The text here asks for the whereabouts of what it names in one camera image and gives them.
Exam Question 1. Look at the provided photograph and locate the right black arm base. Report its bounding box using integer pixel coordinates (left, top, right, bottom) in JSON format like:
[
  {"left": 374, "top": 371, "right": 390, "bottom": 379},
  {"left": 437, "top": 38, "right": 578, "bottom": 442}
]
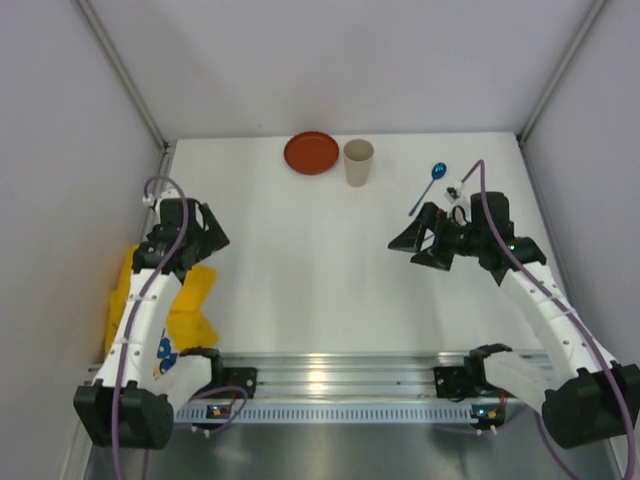
[{"left": 433, "top": 366, "right": 497, "bottom": 402}]

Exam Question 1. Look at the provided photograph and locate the perforated metal cable duct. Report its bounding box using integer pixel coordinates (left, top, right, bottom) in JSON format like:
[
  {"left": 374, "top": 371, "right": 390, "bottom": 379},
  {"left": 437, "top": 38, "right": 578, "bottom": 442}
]
[{"left": 174, "top": 402, "right": 505, "bottom": 425}]

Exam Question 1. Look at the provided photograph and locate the red round plate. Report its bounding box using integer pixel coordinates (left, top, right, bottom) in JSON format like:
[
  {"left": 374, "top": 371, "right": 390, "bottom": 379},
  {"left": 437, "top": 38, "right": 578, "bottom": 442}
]
[{"left": 283, "top": 131, "right": 340, "bottom": 175}]

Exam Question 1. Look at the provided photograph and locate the aluminium frame post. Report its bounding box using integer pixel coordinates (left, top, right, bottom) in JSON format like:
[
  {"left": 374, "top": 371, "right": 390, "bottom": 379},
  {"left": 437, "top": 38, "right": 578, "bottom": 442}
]
[
  {"left": 71, "top": 0, "right": 169, "bottom": 151},
  {"left": 516, "top": 0, "right": 611, "bottom": 148}
]

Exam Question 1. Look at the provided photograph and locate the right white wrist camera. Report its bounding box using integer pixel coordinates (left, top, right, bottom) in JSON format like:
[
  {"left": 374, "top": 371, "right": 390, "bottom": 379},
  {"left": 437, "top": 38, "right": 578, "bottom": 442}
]
[{"left": 445, "top": 181, "right": 471, "bottom": 224}]

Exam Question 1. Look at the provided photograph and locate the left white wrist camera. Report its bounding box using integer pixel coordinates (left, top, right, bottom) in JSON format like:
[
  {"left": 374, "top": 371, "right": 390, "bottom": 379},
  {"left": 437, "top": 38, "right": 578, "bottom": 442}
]
[{"left": 143, "top": 194, "right": 162, "bottom": 211}]

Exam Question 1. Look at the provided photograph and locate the right aluminium frame post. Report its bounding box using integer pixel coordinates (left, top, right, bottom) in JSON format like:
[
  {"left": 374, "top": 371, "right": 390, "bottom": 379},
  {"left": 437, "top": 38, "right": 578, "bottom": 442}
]
[{"left": 516, "top": 0, "right": 611, "bottom": 148}]

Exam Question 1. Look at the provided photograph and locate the blue metal spoon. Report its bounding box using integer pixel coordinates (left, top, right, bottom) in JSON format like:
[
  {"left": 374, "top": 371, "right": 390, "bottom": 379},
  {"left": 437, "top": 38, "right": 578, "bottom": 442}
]
[{"left": 408, "top": 162, "right": 448, "bottom": 217}]

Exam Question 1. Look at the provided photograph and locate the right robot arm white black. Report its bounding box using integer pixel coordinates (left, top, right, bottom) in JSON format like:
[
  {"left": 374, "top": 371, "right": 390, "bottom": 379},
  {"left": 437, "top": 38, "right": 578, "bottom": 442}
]
[{"left": 388, "top": 192, "right": 639, "bottom": 449}]

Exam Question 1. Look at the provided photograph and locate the left aluminium frame post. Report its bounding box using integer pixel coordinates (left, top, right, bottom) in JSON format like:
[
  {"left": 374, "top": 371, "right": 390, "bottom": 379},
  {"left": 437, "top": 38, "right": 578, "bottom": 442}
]
[{"left": 71, "top": 0, "right": 169, "bottom": 151}]

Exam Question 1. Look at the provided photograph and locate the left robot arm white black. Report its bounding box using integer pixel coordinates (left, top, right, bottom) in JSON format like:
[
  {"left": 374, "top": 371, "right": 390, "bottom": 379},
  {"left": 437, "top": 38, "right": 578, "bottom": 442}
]
[{"left": 73, "top": 196, "right": 229, "bottom": 450}]

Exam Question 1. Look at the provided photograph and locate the aluminium mounting rail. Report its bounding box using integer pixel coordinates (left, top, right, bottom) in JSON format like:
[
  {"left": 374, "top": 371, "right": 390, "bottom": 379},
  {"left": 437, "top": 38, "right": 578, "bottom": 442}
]
[{"left": 79, "top": 350, "right": 556, "bottom": 401}]

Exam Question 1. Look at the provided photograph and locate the beige paper cup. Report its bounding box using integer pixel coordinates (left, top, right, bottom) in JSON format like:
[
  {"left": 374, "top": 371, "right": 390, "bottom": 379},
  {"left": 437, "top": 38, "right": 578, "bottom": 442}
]
[{"left": 343, "top": 139, "right": 375, "bottom": 187}]

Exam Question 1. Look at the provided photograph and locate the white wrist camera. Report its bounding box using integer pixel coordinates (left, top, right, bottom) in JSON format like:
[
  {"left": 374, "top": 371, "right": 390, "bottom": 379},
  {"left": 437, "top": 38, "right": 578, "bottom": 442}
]
[
  {"left": 445, "top": 181, "right": 471, "bottom": 224},
  {"left": 143, "top": 194, "right": 162, "bottom": 211}
]

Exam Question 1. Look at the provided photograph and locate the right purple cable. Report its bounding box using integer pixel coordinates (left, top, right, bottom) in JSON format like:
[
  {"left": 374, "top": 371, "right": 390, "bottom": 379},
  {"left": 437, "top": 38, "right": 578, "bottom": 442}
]
[{"left": 459, "top": 159, "right": 636, "bottom": 480}]

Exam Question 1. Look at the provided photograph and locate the yellow Pikachu cloth placemat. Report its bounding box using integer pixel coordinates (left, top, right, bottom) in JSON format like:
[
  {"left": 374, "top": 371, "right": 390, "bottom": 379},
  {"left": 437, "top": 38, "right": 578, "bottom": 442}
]
[{"left": 104, "top": 244, "right": 219, "bottom": 377}]

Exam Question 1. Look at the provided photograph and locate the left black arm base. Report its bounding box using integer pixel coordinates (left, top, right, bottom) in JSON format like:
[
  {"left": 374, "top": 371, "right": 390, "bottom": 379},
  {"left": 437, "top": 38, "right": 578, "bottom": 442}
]
[{"left": 198, "top": 367, "right": 258, "bottom": 399}]

